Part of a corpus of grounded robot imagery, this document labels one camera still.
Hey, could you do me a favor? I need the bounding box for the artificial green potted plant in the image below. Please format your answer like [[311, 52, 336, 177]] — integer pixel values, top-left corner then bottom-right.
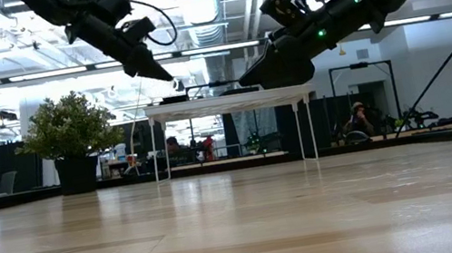
[[5, 83, 133, 204]]

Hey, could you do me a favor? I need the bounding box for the person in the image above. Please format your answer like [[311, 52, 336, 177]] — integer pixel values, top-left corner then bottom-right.
[[340, 98, 379, 143], [162, 132, 196, 169]]

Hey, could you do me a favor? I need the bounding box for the black diagonal frame strut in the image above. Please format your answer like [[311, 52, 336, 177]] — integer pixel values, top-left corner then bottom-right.
[[373, 0, 452, 139]]

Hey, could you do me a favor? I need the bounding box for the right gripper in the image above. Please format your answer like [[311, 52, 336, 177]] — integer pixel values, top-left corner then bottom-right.
[[226, 0, 384, 95]]

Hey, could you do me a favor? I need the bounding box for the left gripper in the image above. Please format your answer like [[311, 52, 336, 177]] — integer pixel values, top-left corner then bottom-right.
[[62, 0, 176, 98]]

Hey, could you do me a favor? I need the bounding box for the black scalloped round plate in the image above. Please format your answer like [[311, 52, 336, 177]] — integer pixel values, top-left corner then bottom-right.
[[219, 84, 261, 99]]

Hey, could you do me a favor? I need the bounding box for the black partition panel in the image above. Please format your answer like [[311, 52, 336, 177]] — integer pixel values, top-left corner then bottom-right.
[[0, 137, 46, 195], [273, 85, 394, 155]]

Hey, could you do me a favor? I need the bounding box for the small black square plate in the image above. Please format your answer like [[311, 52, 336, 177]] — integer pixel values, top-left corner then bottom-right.
[[161, 93, 191, 107]]

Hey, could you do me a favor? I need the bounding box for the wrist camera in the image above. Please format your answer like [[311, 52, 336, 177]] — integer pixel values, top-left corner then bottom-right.
[[258, 0, 308, 33], [118, 15, 159, 47]]

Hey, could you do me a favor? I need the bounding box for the grey chair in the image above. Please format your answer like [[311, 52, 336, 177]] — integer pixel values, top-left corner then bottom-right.
[[0, 169, 22, 197]]

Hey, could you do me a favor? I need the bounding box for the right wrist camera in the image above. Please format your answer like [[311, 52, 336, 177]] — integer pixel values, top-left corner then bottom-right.
[[258, 0, 308, 33]]

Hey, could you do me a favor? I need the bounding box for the black gantry stand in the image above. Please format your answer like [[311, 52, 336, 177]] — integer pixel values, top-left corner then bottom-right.
[[328, 56, 404, 145]]

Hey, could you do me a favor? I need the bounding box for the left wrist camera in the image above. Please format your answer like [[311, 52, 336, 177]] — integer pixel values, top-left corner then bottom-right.
[[118, 15, 159, 47]]

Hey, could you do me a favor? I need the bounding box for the red background object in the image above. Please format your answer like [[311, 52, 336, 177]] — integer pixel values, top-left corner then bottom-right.
[[201, 135, 219, 162]]

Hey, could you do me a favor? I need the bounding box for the silver ventilation duct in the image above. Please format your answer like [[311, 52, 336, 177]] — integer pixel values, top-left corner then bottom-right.
[[172, 0, 236, 52]]

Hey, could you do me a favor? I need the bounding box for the white wire shelf rack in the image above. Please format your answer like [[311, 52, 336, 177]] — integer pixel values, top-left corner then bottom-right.
[[142, 78, 324, 189]]

